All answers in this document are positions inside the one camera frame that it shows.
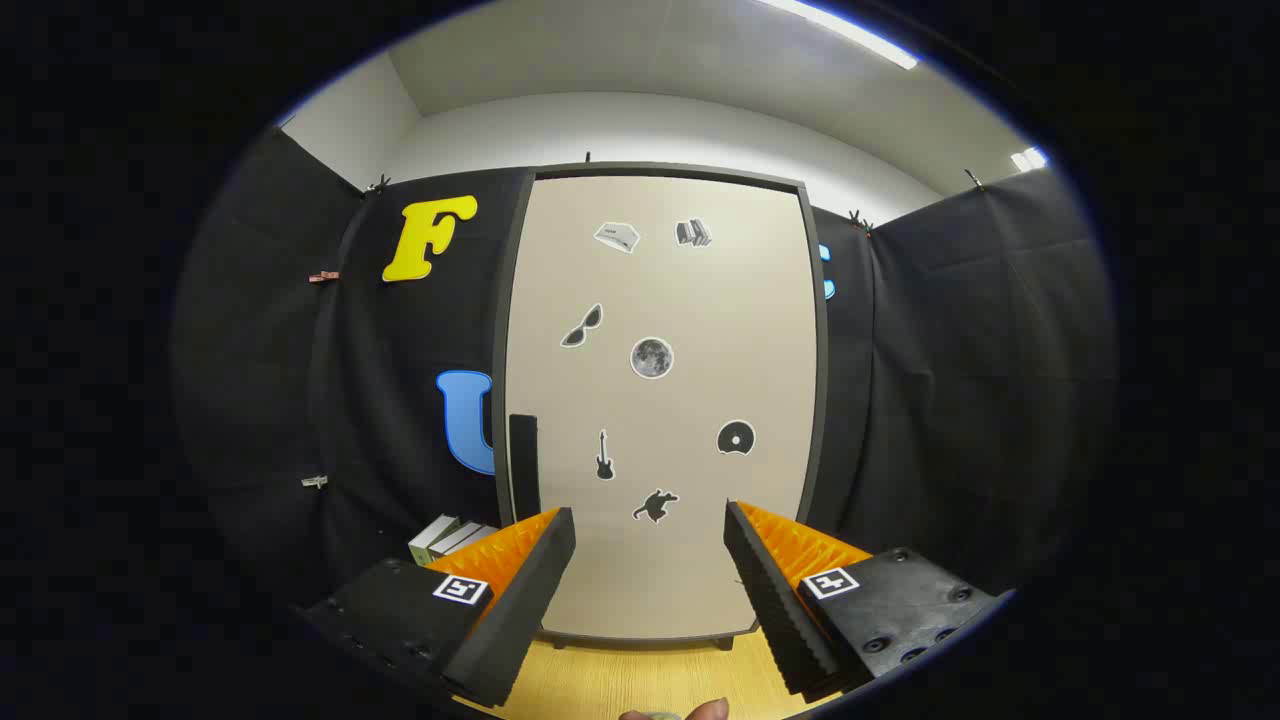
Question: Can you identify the grey cabinet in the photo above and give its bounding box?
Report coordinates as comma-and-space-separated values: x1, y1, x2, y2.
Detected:
490, 162, 831, 651

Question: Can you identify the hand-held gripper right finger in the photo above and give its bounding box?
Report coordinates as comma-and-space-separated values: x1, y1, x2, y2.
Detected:
723, 500, 1004, 703

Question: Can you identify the long ceiling light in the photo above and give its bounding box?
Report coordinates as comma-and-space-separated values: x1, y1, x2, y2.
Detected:
755, 0, 919, 70

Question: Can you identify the black backdrop cloth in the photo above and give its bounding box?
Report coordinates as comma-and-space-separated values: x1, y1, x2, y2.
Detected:
170, 125, 1116, 611

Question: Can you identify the green book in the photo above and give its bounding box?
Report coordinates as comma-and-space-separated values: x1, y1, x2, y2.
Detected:
408, 514, 463, 567

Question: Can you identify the black door handle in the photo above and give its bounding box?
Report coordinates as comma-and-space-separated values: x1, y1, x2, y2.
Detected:
509, 414, 542, 523

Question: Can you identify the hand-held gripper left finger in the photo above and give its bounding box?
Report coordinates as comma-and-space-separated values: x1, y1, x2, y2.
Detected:
298, 507, 578, 709

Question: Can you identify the beige cabinet door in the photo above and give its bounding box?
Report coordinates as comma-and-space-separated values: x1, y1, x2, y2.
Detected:
505, 177, 819, 641

